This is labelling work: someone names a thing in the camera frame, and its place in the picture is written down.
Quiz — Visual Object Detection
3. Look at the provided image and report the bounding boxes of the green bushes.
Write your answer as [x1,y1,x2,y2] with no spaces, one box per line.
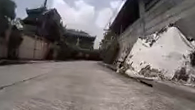
[98,29,121,66]

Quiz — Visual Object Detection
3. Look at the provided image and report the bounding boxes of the low dark-roofed building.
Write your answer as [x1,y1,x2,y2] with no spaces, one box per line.
[63,27,97,53]

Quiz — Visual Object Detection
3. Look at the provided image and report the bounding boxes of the grey concrete road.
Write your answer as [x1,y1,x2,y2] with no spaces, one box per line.
[0,52,195,110]

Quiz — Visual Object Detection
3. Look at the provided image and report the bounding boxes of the dark tiered-roof building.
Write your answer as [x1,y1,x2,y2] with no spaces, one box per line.
[19,0,68,44]

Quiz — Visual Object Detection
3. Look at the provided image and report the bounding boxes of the pale boundary wall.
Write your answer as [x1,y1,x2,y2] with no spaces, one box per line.
[0,28,60,65]

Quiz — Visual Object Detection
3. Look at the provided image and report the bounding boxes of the weathered grey concrete wall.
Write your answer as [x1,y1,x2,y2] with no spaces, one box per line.
[104,0,195,88]

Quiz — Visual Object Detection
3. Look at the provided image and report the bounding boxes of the climbing bush on wall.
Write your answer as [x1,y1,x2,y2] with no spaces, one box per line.
[6,26,25,61]

